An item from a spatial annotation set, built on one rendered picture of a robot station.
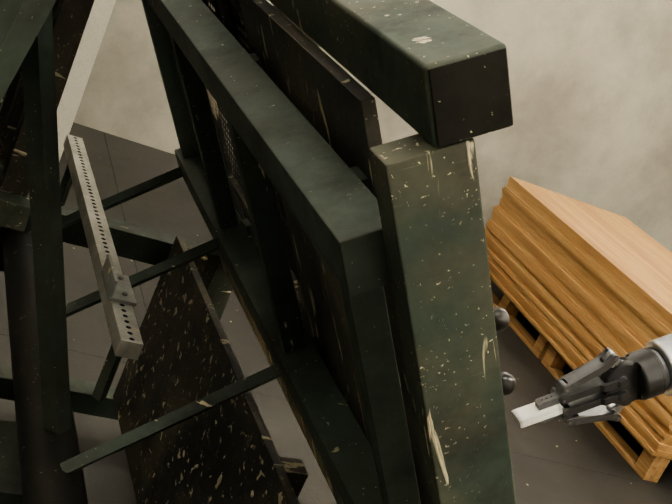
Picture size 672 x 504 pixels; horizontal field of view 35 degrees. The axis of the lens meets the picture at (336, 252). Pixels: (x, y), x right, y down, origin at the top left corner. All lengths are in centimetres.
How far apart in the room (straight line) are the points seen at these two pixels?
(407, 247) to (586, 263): 523
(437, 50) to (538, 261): 570
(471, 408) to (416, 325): 16
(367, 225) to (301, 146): 29
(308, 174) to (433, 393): 35
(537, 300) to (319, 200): 542
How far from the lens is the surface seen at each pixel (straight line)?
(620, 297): 613
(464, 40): 122
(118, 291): 243
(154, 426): 230
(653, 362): 167
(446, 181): 122
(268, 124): 165
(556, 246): 675
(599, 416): 169
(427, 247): 124
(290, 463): 245
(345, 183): 141
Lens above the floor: 199
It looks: 17 degrees down
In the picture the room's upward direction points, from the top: 24 degrees clockwise
